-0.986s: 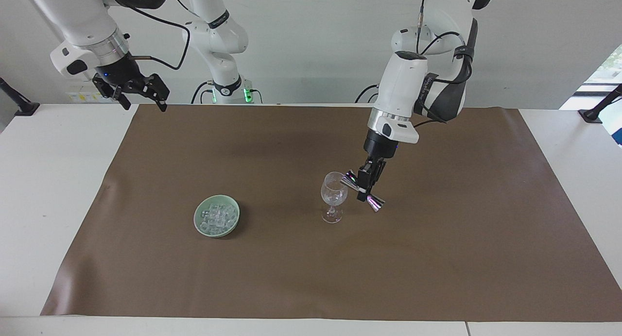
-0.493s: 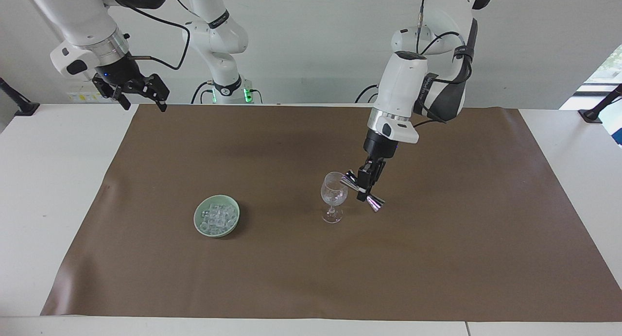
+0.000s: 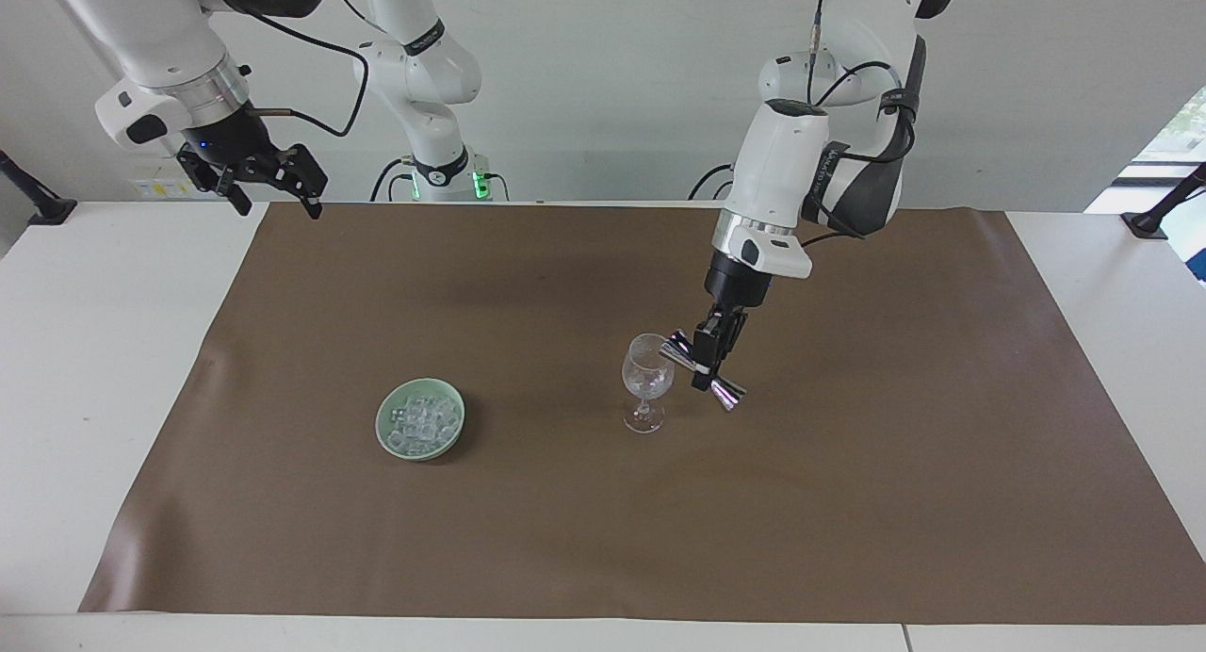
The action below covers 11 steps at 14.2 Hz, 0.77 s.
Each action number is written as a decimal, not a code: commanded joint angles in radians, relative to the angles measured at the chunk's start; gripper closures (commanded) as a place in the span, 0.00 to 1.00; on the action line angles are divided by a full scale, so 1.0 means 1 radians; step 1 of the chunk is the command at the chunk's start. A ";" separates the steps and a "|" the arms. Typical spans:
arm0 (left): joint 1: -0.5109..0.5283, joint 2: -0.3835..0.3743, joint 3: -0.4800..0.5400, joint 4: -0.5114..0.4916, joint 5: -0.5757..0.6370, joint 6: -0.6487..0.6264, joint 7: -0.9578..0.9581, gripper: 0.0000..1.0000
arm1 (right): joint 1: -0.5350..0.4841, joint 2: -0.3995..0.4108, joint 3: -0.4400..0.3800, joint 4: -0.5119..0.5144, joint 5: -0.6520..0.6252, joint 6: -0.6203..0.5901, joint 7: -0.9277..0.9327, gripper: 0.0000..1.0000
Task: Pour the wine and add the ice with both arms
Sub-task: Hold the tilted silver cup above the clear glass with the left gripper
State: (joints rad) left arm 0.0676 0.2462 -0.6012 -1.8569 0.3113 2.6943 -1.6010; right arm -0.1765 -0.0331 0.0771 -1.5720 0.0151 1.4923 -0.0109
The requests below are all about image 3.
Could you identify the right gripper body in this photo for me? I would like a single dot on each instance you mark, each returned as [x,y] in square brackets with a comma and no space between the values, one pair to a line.
[231,138]

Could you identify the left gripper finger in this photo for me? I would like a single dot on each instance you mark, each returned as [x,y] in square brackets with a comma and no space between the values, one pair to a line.
[705,352]
[734,334]

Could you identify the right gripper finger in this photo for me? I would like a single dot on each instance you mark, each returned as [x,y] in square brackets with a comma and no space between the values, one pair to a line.
[222,180]
[305,176]

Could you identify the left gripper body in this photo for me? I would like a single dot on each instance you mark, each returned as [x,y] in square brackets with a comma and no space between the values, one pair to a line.
[737,289]

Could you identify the silver double-ended jigger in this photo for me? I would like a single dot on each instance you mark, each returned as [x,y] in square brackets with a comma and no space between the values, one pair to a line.
[730,393]

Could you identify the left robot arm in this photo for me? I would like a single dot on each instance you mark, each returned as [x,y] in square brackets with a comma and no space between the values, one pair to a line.
[782,162]

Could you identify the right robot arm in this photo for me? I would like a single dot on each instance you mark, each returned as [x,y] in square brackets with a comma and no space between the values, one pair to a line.
[160,40]

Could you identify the clear wine glass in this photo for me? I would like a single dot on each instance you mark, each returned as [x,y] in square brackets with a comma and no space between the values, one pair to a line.
[647,374]

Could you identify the clear ice cube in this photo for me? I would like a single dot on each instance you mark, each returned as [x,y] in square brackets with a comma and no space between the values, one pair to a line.
[444,416]
[403,415]
[424,408]
[409,436]
[432,434]

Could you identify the black stand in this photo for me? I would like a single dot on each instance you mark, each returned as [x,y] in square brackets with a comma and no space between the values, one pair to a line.
[1157,217]
[38,204]

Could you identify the green ceramic bowl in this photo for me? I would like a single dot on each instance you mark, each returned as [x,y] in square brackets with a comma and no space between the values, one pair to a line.
[388,442]

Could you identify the window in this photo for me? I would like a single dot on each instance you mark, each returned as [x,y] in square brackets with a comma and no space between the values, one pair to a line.
[1178,134]

